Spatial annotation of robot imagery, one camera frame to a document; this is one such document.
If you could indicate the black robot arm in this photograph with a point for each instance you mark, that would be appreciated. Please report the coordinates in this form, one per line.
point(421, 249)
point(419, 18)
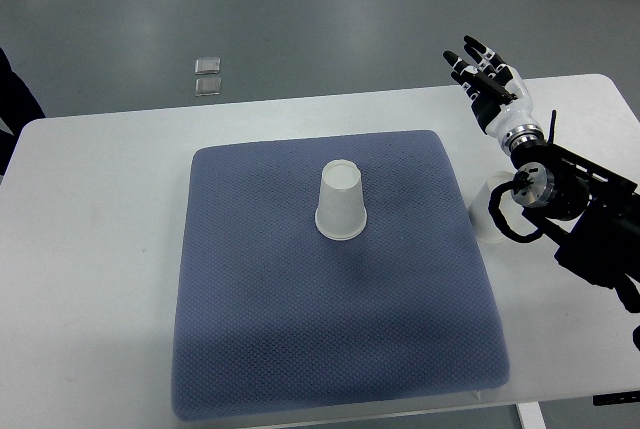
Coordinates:
point(588, 211)

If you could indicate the black table control panel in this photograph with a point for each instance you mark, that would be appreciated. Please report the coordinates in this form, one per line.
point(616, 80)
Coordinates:
point(627, 397)

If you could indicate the dark object at left edge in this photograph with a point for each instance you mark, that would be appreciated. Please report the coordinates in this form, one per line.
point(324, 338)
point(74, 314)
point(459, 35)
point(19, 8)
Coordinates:
point(19, 107)

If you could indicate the white table leg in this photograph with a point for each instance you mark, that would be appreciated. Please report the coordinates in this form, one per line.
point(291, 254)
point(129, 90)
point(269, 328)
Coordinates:
point(530, 416)

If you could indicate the white paper cup on mat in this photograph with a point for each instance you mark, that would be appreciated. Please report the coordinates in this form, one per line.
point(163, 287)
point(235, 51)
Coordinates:
point(340, 213)

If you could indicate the white paper cup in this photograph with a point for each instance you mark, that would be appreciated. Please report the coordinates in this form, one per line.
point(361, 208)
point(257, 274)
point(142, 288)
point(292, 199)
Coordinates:
point(483, 225)
point(340, 213)

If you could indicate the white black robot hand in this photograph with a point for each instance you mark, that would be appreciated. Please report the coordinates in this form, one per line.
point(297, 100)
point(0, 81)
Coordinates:
point(500, 100)

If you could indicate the upper metal floor plate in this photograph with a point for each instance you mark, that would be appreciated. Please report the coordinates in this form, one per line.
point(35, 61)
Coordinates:
point(207, 65)

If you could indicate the blue textured cushion mat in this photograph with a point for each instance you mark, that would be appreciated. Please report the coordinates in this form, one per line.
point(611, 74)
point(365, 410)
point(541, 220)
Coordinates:
point(272, 315)

